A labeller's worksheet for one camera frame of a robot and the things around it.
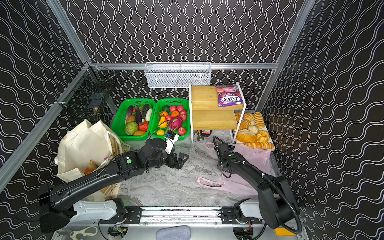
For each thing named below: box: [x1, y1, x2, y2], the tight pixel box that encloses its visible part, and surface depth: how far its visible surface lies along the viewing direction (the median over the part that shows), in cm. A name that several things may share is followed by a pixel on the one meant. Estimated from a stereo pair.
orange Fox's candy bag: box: [84, 159, 100, 175], surface depth 82 cm
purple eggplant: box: [135, 107, 142, 125], surface depth 116 cm
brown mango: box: [133, 130, 146, 136], surface depth 102 cm
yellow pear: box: [158, 116, 168, 128], surface depth 108 cm
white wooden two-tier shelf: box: [188, 81, 247, 144], surface depth 87 cm
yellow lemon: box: [156, 129, 165, 136], surface depth 103 cm
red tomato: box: [138, 121, 149, 132], surface depth 105 cm
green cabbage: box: [125, 121, 139, 136], surface depth 102 cm
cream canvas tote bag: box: [54, 119, 131, 198], surface depth 77 cm
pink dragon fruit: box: [169, 116, 183, 131], surface depth 106 cm
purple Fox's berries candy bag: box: [216, 85, 244, 107], surface depth 80 cm
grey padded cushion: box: [155, 225, 191, 240], surface depth 69 cm
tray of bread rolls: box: [235, 110, 275, 151], surface depth 102 cm
